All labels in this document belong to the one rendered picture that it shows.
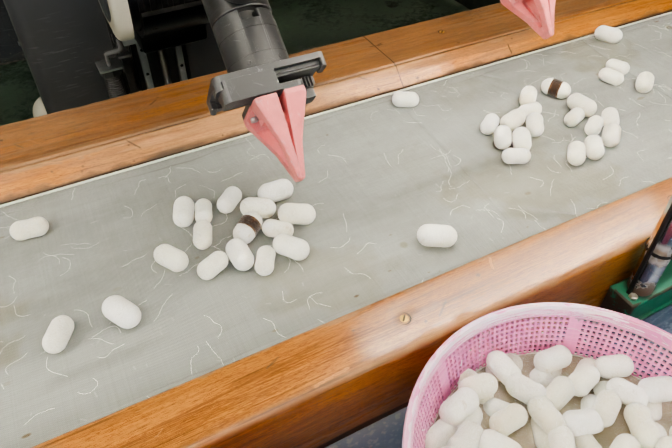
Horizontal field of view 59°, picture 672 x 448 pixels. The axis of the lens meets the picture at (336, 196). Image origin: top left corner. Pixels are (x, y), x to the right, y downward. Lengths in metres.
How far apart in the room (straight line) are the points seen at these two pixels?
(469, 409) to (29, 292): 0.39
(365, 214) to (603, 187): 0.26
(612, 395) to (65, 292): 0.47
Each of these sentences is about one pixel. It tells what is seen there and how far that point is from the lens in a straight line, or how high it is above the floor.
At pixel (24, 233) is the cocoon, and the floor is 0.75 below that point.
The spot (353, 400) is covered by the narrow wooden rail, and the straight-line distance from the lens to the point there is 0.50.
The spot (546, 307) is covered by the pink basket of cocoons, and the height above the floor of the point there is 0.77.
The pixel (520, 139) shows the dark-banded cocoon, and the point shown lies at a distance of 0.71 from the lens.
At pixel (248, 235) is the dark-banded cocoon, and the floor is 0.76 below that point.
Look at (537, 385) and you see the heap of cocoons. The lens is 0.51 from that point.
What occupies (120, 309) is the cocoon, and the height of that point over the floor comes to 0.76.
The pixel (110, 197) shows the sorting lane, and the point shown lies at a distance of 0.67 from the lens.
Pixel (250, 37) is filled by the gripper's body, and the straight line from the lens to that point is 0.54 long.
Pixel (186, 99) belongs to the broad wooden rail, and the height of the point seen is 0.76.
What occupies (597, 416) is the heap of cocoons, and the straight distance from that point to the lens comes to 0.51.
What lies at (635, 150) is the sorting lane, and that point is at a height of 0.74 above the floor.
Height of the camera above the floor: 1.16
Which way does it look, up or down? 42 degrees down
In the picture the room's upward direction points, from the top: straight up
